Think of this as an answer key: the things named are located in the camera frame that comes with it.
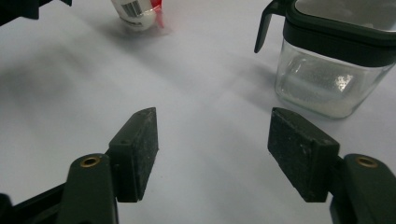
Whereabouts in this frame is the white paper sheet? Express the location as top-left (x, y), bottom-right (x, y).
top-left (0, 0), bottom-right (396, 224)

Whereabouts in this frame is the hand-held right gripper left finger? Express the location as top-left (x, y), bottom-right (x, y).
top-left (107, 106), bottom-right (159, 203)

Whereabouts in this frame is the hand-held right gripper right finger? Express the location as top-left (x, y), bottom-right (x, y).
top-left (267, 106), bottom-right (340, 203)

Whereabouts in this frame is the red and white pouch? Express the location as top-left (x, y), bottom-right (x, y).
top-left (110, 0), bottom-right (166, 32)

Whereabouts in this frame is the glass jar with black lid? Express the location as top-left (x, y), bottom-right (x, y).
top-left (253, 0), bottom-right (396, 119)

